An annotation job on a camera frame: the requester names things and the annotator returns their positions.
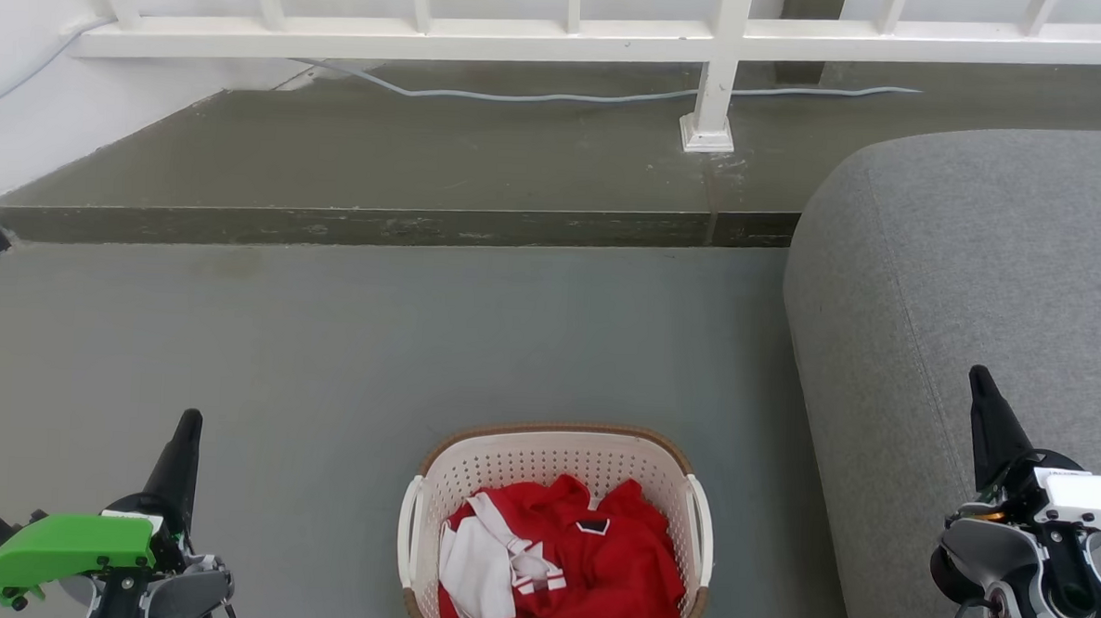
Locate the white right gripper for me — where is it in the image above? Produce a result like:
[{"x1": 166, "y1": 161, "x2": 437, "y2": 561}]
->
[{"x1": 962, "y1": 365, "x2": 1101, "y2": 538}]

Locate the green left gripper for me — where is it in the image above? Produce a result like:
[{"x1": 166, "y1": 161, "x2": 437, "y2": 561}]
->
[{"x1": 0, "y1": 400, "x2": 205, "y2": 618}]

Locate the cream perforated laundry basket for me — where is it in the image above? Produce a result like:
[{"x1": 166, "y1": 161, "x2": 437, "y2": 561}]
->
[{"x1": 394, "y1": 416, "x2": 719, "y2": 618}]

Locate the grey fabric sofa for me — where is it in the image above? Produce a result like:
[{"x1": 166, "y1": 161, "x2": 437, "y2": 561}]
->
[{"x1": 768, "y1": 115, "x2": 1101, "y2": 618}]

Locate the white and red garment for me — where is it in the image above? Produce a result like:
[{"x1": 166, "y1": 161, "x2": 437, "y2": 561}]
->
[{"x1": 436, "y1": 490, "x2": 571, "y2": 618}]

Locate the red shirt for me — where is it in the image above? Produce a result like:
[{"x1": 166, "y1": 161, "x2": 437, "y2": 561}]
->
[{"x1": 436, "y1": 469, "x2": 693, "y2": 618}]

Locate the dark grey pillar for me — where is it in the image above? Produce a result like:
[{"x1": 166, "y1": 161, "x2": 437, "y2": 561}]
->
[{"x1": 772, "y1": 0, "x2": 849, "y2": 87}]

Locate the white metal railing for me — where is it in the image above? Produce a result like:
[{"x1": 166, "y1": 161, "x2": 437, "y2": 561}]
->
[{"x1": 68, "y1": 0, "x2": 1101, "y2": 172}]

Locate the light grey cable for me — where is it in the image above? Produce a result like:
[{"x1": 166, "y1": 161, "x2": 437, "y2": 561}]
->
[{"x1": 0, "y1": 11, "x2": 925, "y2": 163}]

